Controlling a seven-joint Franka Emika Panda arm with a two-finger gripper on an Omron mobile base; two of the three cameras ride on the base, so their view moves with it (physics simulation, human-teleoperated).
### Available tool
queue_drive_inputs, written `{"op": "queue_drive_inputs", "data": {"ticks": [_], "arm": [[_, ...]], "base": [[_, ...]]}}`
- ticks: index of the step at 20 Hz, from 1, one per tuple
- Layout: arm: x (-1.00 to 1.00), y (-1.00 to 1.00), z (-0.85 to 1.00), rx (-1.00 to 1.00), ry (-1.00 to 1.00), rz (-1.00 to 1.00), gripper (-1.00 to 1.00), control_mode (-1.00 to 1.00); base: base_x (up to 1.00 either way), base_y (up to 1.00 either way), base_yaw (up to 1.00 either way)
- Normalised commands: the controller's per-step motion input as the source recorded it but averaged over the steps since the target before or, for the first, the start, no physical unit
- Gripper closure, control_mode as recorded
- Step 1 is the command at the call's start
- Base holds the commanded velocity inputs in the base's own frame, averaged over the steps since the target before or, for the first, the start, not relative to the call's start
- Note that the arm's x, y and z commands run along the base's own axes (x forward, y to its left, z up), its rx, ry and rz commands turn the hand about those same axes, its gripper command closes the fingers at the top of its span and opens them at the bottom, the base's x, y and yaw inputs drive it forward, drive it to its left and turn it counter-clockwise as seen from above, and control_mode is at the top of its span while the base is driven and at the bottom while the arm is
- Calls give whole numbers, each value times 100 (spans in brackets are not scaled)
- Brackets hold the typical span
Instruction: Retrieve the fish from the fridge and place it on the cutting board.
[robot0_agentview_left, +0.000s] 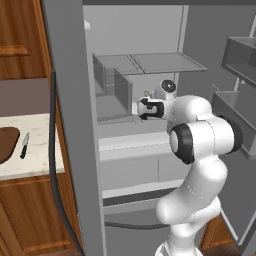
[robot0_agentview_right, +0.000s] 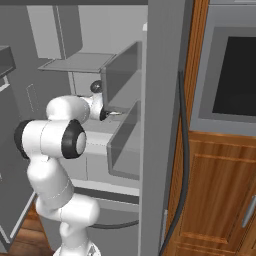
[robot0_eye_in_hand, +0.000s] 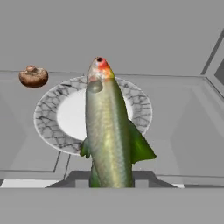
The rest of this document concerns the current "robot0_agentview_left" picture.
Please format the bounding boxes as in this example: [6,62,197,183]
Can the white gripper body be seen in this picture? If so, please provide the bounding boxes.
[136,96,148,118]

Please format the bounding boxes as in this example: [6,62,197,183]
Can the clear grey fridge box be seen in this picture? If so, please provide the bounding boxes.
[92,54,134,123]

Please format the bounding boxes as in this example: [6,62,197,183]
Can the glass fridge shelf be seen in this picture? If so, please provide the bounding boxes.
[129,51,209,75]
[93,53,145,76]

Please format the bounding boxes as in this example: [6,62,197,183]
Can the grey fridge cabinet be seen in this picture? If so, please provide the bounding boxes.
[82,0,191,256]

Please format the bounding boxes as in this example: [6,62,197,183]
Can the brown wooden cutting board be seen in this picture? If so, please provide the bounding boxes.
[0,126,21,165]

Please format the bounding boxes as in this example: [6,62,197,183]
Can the white crisper drawer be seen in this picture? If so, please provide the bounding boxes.
[97,131,185,196]

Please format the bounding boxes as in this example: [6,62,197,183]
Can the grey door bin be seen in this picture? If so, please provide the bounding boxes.
[210,90,256,159]
[220,36,256,89]

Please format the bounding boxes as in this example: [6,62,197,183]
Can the grey freezer drawer front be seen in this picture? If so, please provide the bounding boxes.
[101,198,208,256]

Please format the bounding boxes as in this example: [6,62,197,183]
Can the wooden base cupboard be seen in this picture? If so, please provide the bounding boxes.
[199,214,242,256]

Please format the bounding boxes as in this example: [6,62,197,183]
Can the wooden base cupboard door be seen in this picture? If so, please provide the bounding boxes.
[0,173,82,256]

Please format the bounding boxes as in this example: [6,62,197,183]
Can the dark curved fridge door handle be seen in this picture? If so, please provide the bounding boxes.
[48,69,86,256]

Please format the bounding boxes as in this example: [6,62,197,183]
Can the dark freezer drawer handle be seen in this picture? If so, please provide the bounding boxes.
[104,221,170,231]

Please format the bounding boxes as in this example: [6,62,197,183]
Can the black-handled kitchen knife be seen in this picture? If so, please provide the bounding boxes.
[19,131,31,160]

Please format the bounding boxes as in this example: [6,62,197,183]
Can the wooden wall cupboard door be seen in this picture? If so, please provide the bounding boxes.
[0,0,52,81]

